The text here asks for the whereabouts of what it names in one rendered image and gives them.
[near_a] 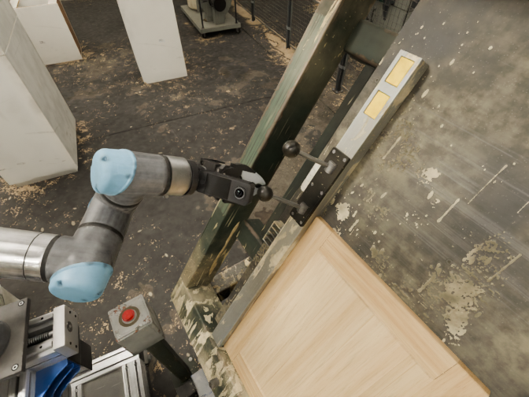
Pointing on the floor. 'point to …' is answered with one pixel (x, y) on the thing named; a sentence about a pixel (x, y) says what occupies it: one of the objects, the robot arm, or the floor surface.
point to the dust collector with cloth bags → (211, 15)
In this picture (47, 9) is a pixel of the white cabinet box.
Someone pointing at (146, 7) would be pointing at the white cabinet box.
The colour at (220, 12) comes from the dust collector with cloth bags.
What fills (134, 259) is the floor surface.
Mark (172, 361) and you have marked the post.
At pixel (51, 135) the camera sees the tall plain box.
